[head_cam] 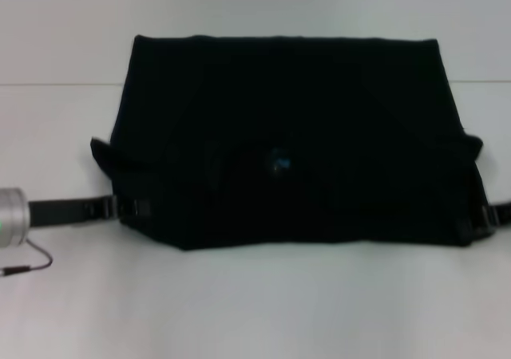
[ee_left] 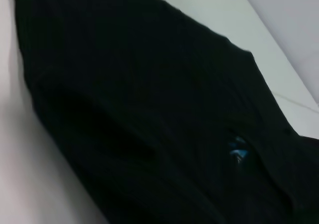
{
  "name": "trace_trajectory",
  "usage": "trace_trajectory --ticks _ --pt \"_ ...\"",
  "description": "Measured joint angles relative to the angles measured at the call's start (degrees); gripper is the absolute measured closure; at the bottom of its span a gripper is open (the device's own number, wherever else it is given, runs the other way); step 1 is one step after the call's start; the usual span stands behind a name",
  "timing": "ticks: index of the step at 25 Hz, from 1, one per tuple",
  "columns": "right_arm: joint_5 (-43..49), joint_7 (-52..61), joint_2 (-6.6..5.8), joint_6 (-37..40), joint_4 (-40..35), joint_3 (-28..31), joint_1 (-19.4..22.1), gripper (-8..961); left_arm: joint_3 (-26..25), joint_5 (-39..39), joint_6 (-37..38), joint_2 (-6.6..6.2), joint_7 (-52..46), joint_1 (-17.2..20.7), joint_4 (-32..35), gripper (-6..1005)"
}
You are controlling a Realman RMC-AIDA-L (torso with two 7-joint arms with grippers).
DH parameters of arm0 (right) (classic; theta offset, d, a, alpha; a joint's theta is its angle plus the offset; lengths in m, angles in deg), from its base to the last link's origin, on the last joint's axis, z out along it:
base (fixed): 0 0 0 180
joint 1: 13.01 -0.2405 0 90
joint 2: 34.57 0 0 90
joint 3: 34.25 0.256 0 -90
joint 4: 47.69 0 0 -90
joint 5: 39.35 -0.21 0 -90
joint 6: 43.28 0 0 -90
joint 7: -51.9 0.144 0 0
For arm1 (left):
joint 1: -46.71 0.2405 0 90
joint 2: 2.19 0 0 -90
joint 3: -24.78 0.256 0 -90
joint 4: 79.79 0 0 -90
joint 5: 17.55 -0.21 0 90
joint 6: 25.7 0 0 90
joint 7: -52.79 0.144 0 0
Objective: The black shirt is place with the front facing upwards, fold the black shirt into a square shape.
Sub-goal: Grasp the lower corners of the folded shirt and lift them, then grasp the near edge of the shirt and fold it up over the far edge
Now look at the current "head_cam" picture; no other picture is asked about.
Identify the black shirt with FREE print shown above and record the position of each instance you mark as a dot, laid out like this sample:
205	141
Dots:
279	135

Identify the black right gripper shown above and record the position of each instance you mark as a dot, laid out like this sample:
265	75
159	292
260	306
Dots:
499	214

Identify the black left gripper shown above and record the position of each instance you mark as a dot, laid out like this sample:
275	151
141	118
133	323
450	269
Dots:
68	211

